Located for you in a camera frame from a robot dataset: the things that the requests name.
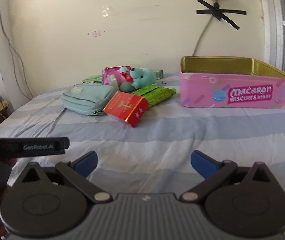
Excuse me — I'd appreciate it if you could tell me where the shiny magenta pouch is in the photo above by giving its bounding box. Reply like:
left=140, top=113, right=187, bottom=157
left=102, top=67, right=132, bottom=92

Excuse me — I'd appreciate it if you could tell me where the black tape cross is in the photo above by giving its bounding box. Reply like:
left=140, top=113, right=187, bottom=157
left=196, top=0, right=247, bottom=31

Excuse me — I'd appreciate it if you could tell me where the slim green box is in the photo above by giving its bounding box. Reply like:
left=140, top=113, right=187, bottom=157
left=81, top=74, right=106, bottom=85

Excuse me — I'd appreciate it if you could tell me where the striped bed sheet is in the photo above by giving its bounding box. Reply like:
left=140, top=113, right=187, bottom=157
left=0, top=71, right=285, bottom=240

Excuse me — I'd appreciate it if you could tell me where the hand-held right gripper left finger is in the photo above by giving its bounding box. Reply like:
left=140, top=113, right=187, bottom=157
left=20, top=151, right=113, bottom=203

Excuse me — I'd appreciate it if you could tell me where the green plastic packet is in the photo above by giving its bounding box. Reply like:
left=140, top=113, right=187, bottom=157
left=132, top=85, right=176, bottom=109

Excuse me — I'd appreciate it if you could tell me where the pink biscuit tin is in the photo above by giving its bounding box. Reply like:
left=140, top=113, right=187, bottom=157
left=179, top=56, right=285, bottom=110

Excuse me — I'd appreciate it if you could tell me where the thin wall cable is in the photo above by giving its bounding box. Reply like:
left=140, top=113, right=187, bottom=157
left=0, top=0, right=33, bottom=99

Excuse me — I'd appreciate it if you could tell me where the grey power cable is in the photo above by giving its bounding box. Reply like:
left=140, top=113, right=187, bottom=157
left=193, top=4, right=219, bottom=57

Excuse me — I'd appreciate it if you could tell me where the red cardboard box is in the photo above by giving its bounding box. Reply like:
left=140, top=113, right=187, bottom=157
left=103, top=91, right=149, bottom=128

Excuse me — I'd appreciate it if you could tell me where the light blue zip pouch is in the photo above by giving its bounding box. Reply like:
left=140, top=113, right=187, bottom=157
left=52, top=84, right=114, bottom=132

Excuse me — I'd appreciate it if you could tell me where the teal plush toy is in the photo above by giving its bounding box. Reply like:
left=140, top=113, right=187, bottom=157
left=119, top=66, right=157, bottom=92

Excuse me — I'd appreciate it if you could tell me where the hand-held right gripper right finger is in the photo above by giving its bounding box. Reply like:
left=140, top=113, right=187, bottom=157
left=181, top=150, right=273, bottom=203

